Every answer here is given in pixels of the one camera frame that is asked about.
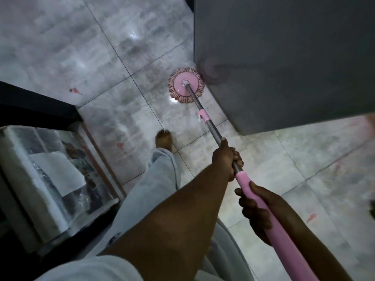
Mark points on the person's left hand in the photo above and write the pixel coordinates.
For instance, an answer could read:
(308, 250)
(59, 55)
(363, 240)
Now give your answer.
(223, 159)

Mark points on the person's right hand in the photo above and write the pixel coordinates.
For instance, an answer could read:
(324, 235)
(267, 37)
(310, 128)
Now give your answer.
(254, 212)

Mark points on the person's right thumb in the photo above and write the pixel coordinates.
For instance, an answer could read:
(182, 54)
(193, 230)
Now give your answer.
(257, 187)

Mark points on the person's left thumb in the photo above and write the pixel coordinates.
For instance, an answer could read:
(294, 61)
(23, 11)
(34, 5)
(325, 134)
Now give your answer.
(224, 143)

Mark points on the pink spin mop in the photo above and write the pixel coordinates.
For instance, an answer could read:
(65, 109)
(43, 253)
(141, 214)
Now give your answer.
(185, 83)

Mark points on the person's left forearm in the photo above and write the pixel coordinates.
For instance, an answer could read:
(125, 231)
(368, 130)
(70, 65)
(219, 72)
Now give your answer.
(175, 225)

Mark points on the person's right forearm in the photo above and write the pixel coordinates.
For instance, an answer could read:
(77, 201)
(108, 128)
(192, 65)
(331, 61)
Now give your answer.
(310, 245)

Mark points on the person's bare foot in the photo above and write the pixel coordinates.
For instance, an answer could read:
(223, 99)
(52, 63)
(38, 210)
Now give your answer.
(164, 138)

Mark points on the person's grey trousers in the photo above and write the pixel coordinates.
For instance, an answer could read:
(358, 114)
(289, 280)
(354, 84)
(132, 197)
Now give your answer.
(152, 190)

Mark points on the white paper sheet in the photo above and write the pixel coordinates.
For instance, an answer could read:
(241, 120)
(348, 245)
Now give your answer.
(58, 171)

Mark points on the glass display cabinet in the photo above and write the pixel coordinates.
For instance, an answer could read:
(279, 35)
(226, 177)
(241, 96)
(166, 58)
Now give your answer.
(49, 184)

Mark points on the person's white shirt sleeve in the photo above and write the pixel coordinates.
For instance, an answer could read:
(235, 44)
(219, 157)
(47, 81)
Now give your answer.
(93, 269)

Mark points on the black counter top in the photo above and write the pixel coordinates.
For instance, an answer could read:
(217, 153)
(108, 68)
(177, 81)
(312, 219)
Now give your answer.
(35, 109)

